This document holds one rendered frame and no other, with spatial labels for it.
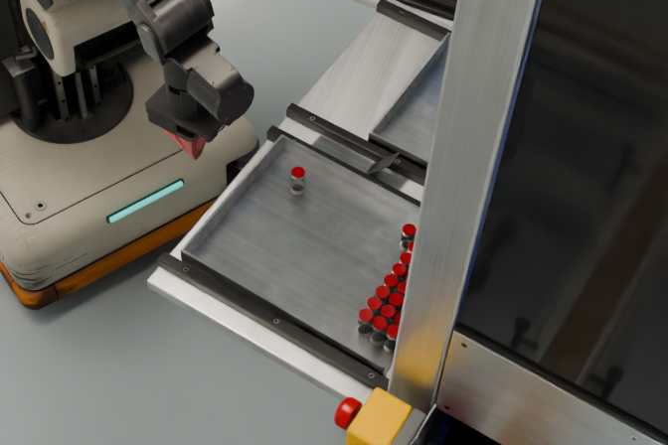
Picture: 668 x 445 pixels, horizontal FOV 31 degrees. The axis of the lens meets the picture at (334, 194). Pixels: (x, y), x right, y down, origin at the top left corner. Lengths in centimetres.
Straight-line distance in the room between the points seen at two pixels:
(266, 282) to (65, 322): 109
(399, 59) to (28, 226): 94
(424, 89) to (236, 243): 43
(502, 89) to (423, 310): 39
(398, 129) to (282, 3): 148
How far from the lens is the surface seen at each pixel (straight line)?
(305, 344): 165
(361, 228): 177
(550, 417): 137
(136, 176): 260
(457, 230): 118
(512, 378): 134
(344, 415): 148
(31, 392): 267
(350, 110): 192
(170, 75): 145
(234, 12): 330
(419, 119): 191
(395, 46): 202
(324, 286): 172
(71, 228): 255
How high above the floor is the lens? 234
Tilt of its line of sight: 54 degrees down
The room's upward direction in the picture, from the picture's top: 4 degrees clockwise
